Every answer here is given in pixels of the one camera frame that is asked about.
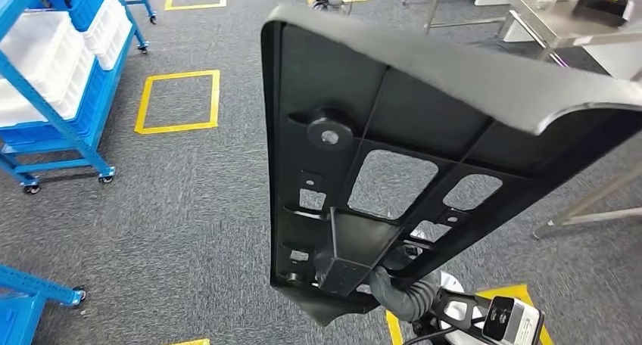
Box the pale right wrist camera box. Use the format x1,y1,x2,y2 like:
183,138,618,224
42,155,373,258
482,296,545,345

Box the stainless steel workbench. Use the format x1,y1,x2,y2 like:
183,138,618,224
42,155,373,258
494,0,642,238

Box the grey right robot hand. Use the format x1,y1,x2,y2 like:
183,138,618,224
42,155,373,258
368,266,405,318

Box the blue plastic bin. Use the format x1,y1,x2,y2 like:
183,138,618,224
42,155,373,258
27,0,112,33
0,64,111,148

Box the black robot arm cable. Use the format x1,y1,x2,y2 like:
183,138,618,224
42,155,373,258
400,325,460,345

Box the black plastic plate bracket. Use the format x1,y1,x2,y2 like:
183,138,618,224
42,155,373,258
260,4,642,328

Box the white plastic bin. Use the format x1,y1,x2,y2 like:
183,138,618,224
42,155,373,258
0,11,86,85
0,44,96,128
83,0,126,53
95,17,132,72

